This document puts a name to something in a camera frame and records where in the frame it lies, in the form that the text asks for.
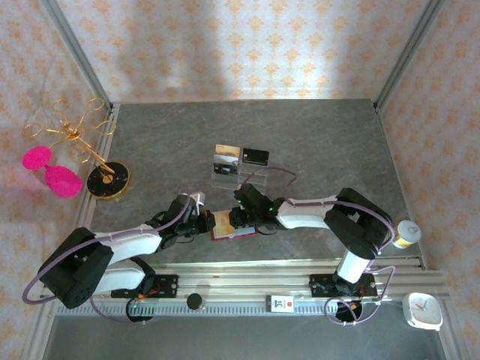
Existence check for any grey slotted cable duct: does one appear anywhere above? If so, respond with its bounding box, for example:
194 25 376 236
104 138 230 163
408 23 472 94
54 302 413 317

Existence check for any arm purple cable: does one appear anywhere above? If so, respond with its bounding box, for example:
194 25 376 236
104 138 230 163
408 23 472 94
238 166 397 327
22 183 206 327

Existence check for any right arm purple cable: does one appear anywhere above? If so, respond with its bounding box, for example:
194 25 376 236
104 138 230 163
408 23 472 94
238 166 397 327

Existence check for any aluminium frame post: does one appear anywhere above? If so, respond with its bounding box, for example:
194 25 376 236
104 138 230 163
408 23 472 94
39 0 113 110
374 0 447 112

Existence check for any aluminium side rail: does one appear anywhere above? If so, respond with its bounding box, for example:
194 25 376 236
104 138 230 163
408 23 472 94
61 103 121 273
373 100 431 271

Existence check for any white label tag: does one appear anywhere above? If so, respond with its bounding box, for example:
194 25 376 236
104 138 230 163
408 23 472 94
265 294 296 313

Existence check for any red leather card holder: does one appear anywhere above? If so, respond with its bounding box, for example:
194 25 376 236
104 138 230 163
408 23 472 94
209 220 259 242

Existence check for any black credit card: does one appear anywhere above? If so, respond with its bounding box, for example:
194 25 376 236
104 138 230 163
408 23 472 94
241 147 271 167

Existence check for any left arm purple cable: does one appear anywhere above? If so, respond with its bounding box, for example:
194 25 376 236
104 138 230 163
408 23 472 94
22 183 206 327

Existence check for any gold wire rack black base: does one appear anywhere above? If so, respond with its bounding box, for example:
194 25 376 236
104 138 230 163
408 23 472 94
22 97 132 202

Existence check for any white square clock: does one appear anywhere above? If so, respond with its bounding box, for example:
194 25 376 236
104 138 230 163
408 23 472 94
402 292 444 332

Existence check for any tan striped credit card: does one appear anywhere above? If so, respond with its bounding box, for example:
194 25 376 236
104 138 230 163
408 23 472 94
212 211 234 238

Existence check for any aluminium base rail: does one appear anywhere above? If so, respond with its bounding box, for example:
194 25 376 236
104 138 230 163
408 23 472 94
39 258 451 303

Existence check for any yellow can white lid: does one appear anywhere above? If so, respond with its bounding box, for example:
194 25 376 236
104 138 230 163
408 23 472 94
391 220 423 251

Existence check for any clear acrylic card stand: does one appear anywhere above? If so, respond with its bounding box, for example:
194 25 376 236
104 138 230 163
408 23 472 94
209 144 272 191

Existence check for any gold credit card with chip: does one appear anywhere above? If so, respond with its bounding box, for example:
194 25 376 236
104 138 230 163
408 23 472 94
214 143 242 158

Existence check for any black round cable grommet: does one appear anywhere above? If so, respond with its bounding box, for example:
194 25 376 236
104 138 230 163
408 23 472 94
125 298 155 324
334 299 365 326

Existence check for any dark patterned credit card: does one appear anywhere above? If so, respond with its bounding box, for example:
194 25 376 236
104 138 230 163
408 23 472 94
212 162 238 176

